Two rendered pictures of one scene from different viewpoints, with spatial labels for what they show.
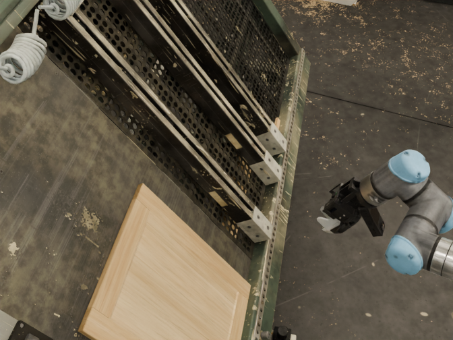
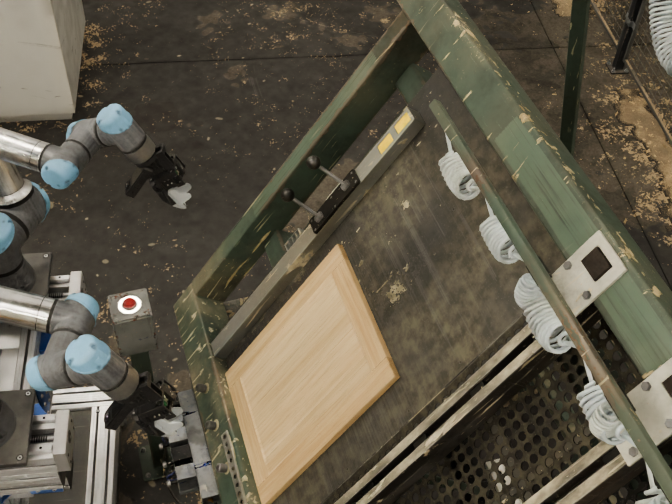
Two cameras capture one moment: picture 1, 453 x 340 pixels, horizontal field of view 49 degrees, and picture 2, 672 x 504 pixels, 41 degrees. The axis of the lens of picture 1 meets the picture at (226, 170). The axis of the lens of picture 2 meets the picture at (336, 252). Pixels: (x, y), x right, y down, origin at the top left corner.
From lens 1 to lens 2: 203 cm
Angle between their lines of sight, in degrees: 81
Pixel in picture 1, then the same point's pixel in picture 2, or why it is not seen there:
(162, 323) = (303, 335)
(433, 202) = (58, 348)
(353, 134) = not seen: outside the picture
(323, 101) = not seen: outside the picture
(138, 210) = (377, 353)
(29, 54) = (448, 168)
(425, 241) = (63, 304)
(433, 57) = not seen: outside the picture
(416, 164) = (80, 344)
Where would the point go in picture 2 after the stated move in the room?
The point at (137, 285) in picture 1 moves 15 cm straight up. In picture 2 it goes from (335, 318) to (337, 280)
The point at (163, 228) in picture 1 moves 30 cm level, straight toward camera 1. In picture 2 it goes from (354, 384) to (277, 310)
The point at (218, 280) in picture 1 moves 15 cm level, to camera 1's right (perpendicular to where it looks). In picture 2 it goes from (290, 446) to (237, 470)
